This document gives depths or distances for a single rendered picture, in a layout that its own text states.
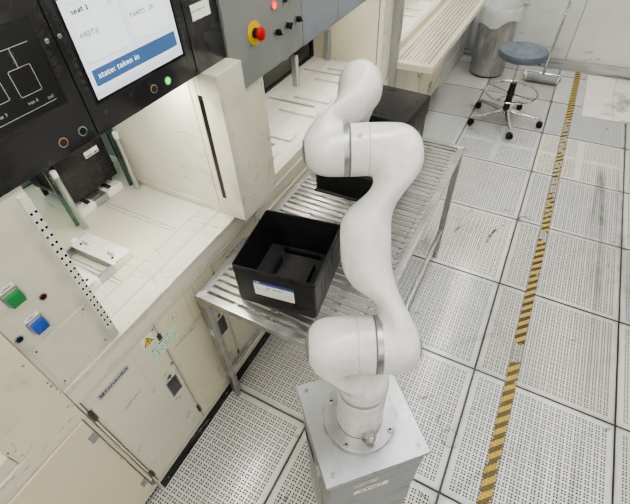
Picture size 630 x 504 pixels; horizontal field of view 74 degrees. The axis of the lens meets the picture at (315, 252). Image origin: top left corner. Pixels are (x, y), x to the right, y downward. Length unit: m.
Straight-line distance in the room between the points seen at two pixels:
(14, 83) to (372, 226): 0.70
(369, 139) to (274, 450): 1.51
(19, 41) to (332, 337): 0.78
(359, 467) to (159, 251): 0.93
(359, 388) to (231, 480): 1.14
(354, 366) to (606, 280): 2.22
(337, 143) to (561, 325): 1.98
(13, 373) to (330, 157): 0.85
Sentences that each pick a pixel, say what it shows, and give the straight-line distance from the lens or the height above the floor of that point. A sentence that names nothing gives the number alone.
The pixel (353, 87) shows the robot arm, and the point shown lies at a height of 1.53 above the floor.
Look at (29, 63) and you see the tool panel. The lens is 0.99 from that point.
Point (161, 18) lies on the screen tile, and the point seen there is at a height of 1.56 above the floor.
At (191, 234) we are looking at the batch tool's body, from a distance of 1.55.
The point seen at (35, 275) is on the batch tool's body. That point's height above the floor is 1.21.
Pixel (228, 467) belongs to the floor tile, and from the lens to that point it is 2.01.
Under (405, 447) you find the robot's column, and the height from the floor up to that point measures 0.76.
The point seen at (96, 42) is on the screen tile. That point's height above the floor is 1.57.
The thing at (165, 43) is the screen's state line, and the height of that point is 1.51.
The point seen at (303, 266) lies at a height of 0.77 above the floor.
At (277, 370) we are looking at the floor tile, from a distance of 2.15.
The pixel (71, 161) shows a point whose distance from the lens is 1.71.
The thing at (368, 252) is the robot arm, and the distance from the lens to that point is 0.78.
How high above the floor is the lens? 1.88
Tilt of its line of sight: 46 degrees down
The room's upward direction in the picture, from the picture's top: 3 degrees counter-clockwise
